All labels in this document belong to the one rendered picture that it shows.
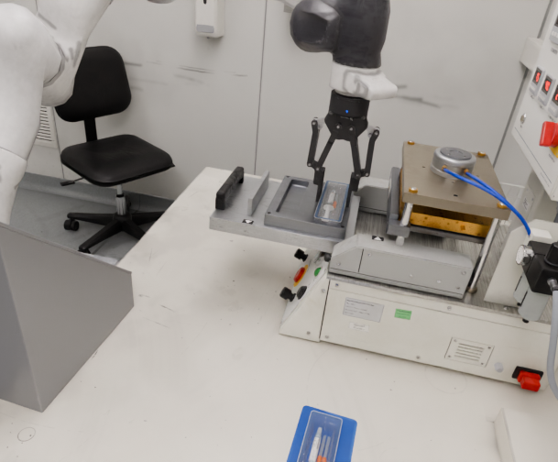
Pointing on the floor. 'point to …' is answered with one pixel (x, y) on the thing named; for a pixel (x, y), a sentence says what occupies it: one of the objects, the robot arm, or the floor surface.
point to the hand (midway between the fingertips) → (334, 189)
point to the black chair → (107, 76)
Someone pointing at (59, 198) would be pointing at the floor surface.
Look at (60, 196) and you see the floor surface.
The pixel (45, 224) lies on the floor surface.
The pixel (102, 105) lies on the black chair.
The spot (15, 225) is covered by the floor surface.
